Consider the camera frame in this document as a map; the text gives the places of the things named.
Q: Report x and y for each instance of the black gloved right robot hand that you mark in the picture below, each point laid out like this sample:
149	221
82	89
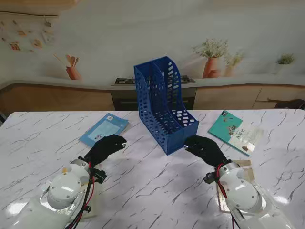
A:
207	150

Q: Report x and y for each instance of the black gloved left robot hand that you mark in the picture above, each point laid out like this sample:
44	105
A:
104	148

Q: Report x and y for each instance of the teal illustrated paperback book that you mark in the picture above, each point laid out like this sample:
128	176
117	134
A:
228	128

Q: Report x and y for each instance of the tan paperback book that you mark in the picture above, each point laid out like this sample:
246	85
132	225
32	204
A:
247	170

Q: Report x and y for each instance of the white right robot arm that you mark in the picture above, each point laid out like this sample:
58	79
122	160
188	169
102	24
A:
245	195

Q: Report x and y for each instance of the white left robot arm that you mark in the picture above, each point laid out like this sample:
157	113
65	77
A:
62	188

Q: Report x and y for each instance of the light blue paperback book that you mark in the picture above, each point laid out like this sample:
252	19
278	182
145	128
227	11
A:
104	128

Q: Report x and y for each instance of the yellow and white book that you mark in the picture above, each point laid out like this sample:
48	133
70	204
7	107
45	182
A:
91	202

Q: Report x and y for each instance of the blue plastic file holder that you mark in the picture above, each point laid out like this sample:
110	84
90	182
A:
164	112

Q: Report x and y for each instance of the printed kitchen backdrop banner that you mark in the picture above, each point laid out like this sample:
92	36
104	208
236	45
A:
152	35

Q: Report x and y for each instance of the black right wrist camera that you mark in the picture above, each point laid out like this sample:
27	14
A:
209	178

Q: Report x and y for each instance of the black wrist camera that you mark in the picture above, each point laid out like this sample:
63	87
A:
99	176
209	178

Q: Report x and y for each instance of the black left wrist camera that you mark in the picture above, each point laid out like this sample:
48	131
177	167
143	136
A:
99	176

